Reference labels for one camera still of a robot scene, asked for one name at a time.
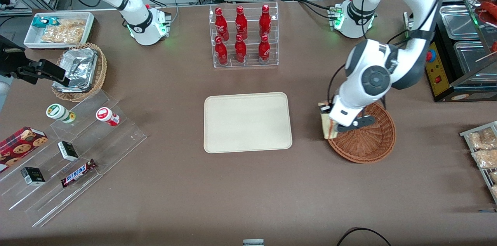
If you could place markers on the brown Snickers bar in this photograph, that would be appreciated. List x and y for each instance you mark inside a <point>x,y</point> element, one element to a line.
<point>77,173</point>

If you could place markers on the teal snack packet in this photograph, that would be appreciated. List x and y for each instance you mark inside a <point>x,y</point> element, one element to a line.
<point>40,21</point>

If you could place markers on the aluminium foil container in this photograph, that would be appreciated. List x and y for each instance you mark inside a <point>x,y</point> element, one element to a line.
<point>77,67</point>

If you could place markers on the red-lid white cup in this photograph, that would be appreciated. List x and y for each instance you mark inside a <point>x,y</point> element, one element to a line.
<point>105,115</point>

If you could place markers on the light tan wicker basket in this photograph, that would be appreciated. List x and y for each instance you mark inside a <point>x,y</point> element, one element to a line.
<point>100,75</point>

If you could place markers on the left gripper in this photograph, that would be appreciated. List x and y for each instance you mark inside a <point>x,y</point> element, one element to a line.
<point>327,109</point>

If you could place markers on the brown round wicker basket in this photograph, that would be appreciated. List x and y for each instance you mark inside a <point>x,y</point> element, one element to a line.
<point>369,143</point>

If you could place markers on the small black carton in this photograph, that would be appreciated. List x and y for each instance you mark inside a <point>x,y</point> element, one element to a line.
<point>68,151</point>
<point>33,176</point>

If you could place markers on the clear bag of crackers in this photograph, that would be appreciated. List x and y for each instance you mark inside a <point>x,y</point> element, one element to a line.
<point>64,32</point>

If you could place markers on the clear acrylic stepped stand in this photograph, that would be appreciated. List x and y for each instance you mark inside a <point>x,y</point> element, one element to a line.
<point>116,141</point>

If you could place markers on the steel warmer pan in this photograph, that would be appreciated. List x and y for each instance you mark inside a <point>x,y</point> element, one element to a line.
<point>462,21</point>
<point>471,59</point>

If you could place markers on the cream rectangular plastic tray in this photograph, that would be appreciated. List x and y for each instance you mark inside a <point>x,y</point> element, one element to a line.
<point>248,122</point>

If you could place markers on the red sausage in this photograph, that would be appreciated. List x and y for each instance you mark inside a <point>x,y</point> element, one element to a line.
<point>490,7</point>

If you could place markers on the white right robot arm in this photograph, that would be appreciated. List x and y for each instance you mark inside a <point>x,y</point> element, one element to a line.
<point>132,17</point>

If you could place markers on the clear acrylic bottle rack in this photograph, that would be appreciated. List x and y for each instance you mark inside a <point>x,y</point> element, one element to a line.
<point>250,63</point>

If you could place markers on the small grey box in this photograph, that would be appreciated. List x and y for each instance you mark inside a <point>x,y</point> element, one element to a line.
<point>253,243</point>

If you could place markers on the triangle sandwich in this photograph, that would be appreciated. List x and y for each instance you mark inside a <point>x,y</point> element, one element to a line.
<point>329,127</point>

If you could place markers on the white rectangular snack bin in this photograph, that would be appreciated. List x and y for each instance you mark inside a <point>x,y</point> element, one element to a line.
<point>29,39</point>

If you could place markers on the grey metal snack tray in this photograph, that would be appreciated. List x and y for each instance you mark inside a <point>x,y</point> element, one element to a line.
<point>465,134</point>

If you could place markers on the black food warmer yellow panel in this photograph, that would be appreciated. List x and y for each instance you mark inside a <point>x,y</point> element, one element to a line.
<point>437,67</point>

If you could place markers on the green-lid white cup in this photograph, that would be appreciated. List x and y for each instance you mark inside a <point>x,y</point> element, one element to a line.
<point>58,111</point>

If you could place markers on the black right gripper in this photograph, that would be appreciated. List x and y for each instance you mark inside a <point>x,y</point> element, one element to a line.
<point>11,63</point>

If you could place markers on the red plaid cookie box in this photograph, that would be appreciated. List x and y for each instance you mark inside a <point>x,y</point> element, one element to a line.
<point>17,145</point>

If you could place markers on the clear bag of snacks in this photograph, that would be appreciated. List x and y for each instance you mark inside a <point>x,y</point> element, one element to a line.
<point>494,177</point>
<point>485,159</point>
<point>494,191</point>
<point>481,139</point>

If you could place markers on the red cola bottle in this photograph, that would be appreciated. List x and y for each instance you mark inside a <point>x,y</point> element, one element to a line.
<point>241,22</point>
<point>221,23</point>
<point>265,21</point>
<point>264,50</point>
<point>240,50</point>
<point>221,51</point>

